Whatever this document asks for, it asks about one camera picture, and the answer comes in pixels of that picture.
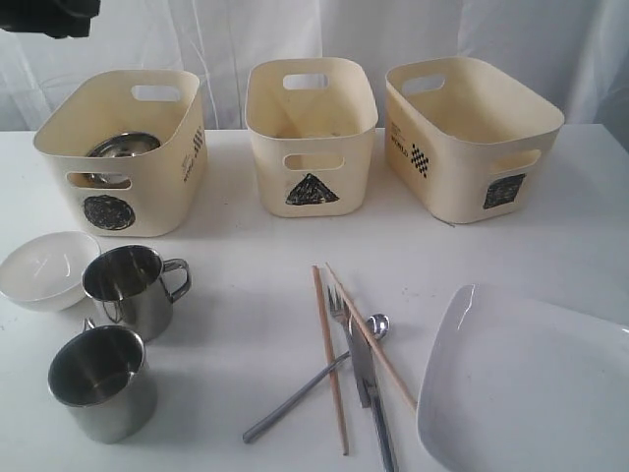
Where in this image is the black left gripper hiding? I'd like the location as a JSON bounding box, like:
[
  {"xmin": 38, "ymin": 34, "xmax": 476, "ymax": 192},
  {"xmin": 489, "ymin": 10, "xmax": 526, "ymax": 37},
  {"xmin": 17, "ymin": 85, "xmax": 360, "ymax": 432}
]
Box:
[{"xmin": 1, "ymin": 0, "xmax": 101, "ymax": 38}]

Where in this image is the steel bowl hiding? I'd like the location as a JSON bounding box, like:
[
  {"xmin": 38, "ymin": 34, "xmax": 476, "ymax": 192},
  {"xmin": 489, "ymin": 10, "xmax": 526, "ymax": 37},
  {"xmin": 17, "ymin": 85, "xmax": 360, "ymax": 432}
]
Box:
[{"xmin": 86, "ymin": 132, "xmax": 161, "ymax": 188}]

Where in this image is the cream bin circle mark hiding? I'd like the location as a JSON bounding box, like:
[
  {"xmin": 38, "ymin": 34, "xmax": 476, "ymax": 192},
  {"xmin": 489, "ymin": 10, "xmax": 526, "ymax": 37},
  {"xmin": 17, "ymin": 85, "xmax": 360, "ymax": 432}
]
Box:
[{"xmin": 33, "ymin": 70, "xmax": 207, "ymax": 237}]

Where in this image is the white ceramic bowl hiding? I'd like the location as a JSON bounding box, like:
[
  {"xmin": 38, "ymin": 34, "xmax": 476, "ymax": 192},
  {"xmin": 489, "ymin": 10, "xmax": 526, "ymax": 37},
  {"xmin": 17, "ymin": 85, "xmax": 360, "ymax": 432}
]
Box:
[{"xmin": 1, "ymin": 231, "xmax": 101, "ymax": 312}]

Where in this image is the steel mug with handle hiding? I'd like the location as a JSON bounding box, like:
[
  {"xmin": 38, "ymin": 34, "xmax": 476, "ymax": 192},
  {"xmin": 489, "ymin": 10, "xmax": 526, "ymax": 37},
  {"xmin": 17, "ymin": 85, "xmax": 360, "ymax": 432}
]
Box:
[{"xmin": 83, "ymin": 245, "xmax": 192, "ymax": 342}]

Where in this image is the wooden chopstick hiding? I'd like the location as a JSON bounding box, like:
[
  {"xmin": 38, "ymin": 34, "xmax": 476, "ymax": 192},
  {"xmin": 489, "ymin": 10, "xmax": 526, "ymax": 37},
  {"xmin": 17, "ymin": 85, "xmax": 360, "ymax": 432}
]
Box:
[
  {"xmin": 325, "ymin": 263, "xmax": 418, "ymax": 413},
  {"xmin": 312, "ymin": 265, "xmax": 350, "ymax": 456}
]

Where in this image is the steel mug front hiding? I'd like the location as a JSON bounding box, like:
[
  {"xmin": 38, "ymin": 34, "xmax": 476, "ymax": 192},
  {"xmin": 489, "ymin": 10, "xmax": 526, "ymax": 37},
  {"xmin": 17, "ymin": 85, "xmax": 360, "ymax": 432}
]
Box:
[{"xmin": 47, "ymin": 318, "xmax": 158, "ymax": 443}]

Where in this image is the steel spoon grey handle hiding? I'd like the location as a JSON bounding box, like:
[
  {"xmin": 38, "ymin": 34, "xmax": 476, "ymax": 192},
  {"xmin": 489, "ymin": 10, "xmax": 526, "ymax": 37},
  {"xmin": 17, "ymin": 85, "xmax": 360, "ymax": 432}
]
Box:
[{"xmin": 242, "ymin": 314, "xmax": 390, "ymax": 444}]

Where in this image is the cream bin triangle mark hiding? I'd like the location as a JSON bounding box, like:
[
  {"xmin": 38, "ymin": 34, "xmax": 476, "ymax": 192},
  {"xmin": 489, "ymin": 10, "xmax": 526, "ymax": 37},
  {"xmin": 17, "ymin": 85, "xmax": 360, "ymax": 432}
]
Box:
[{"xmin": 246, "ymin": 57, "xmax": 378, "ymax": 218}]

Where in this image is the cream bin square mark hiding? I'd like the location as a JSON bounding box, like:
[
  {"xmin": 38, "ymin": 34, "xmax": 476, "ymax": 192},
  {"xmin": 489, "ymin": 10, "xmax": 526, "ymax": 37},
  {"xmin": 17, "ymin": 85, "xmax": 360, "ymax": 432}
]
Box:
[{"xmin": 385, "ymin": 56, "xmax": 565, "ymax": 224}]

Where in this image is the white square plate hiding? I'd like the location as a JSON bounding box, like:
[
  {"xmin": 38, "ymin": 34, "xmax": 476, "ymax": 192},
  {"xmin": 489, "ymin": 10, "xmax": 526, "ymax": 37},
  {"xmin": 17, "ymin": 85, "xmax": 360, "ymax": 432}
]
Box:
[{"xmin": 417, "ymin": 284, "xmax": 628, "ymax": 471}]

